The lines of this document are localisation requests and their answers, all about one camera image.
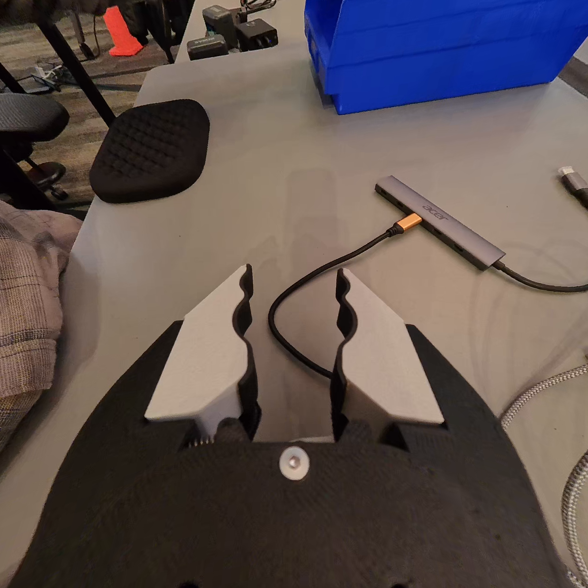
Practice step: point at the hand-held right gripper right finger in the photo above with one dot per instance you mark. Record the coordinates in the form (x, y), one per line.
(390, 363)

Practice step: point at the orange traffic cone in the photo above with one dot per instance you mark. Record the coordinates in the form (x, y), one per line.
(121, 32)

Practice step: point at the dark cloth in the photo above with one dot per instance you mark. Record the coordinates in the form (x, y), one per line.
(152, 152)

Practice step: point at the blue plastic bin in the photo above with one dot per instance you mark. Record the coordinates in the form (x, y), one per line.
(441, 55)

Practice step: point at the small black device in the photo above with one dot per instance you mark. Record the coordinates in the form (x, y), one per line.
(239, 28)

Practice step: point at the grey usb hub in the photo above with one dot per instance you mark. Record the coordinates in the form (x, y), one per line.
(441, 220)

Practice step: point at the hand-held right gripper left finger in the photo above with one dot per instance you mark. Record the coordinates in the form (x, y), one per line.
(197, 363)

